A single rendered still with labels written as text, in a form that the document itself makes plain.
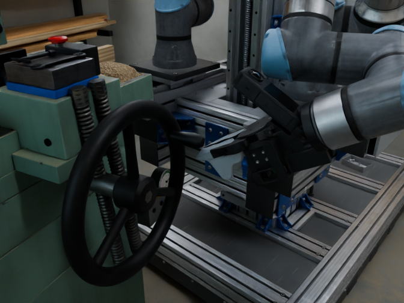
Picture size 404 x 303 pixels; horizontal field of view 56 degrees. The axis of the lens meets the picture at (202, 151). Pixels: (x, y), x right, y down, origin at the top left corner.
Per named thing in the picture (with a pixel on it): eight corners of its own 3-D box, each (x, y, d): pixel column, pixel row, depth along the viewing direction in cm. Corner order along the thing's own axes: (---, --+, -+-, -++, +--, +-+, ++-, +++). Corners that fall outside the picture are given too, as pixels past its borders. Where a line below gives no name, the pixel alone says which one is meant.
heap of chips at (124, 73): (121, 83, 81) (119, 70, 80) (76, 76, 86) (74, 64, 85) (144, 74, 88) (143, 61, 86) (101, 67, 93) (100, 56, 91)
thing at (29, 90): (56, 99, 53) (48, 59, 50) (2, 88, 57) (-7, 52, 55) (116, 76, 63) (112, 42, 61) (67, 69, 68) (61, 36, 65)
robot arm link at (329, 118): (336, 96, 46) (346, 79, 53) (301, 109, 49) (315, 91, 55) (359, 151, 47) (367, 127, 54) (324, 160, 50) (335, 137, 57)
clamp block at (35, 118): (64, 162, 55) (53, 103, 51) (2, 144, 61) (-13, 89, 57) (127, 127, 67) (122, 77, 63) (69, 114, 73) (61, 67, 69)
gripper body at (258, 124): (252, 189, 57) (330, 168, 50) (227, 138, 55) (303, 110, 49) (268, 166, 63) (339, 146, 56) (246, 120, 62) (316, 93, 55)
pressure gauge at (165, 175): (160, 205, 91) (159, 176, 87) (147, 201, 92) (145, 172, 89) (174, 193, 96) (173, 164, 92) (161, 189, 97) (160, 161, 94)
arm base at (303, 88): (295, 81, 111) (299, 46, 107) (346, 91, 102) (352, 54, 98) (267, 93, 101) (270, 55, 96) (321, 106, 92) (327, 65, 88)
